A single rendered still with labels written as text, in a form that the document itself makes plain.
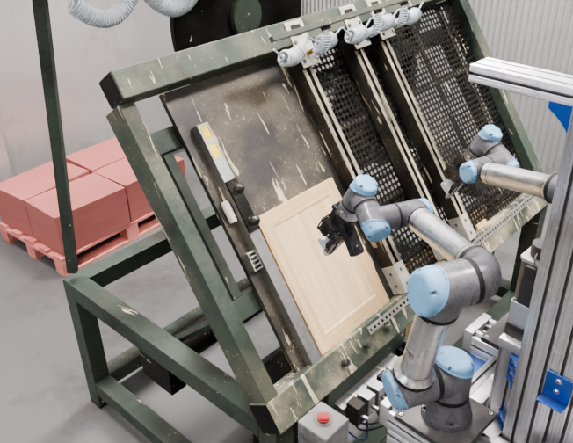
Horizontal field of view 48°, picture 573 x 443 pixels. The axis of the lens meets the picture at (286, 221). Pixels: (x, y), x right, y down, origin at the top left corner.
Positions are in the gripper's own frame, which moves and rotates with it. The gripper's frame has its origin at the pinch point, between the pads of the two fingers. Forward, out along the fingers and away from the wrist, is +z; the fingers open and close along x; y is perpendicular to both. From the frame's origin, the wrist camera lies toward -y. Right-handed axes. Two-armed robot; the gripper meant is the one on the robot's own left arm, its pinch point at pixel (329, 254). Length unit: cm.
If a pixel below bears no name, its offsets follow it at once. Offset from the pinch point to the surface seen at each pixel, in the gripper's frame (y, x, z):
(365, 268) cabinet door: -1, -38, 35
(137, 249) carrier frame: 87, 1, 110
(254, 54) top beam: 77, -23, -16
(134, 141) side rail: 64, 36, -5
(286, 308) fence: -0.5, 6.9, 29.6
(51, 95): 114, 36, 19
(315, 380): -25.2, 8.9, 41.3
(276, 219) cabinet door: 27.8, -6.7, 18.0
